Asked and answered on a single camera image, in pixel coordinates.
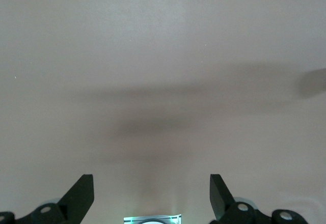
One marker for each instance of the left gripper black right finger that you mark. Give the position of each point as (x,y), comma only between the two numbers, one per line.
(219,198)

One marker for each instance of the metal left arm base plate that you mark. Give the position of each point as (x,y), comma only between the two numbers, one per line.
(130,220)

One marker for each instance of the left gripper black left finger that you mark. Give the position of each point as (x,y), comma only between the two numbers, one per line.
(79,198)

